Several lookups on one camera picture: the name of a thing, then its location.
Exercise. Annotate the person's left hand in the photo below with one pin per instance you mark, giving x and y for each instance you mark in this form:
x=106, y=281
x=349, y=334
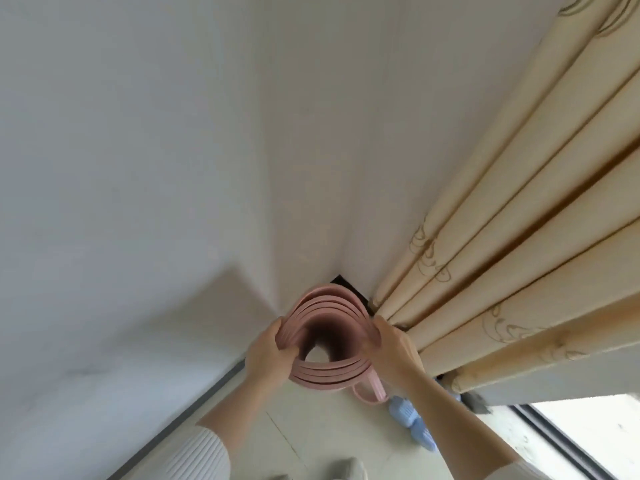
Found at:
x=267, y=359

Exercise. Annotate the person's right hand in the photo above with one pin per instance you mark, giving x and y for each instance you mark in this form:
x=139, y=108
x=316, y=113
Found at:
x=397, y=359

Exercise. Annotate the pink pedal resistance band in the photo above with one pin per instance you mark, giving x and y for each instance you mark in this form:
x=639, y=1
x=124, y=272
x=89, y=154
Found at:
x=376, y=394

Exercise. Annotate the light blue dumbbell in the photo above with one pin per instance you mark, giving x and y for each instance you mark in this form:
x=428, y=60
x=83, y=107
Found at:
x=402, y=412
x=425, y=437

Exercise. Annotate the pink yoga mat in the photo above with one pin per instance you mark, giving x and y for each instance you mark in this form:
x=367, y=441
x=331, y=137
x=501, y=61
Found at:
x=330, y=377

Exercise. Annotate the person's left forearm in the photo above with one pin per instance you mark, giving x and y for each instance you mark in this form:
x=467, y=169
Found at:
x=215, y=439

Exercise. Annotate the person's right forearm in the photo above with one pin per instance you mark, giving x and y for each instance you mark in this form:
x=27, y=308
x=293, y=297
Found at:
x=460, y=434

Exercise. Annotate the person's right white shoe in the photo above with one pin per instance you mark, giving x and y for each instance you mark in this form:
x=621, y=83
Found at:
x=347, y=469

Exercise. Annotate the black baseboard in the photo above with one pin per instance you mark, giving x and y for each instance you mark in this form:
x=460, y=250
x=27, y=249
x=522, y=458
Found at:
x=352, y=287

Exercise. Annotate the grey skirting strip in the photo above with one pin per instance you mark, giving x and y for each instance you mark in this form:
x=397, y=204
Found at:
x=477, y=403

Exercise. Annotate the dark sliding door track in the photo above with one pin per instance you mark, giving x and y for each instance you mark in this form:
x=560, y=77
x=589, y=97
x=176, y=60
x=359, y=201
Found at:
x=560, y=444

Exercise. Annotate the beige lace-trimmed curtain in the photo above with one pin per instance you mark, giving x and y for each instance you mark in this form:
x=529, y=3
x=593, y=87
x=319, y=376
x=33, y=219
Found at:
x=525, y=219

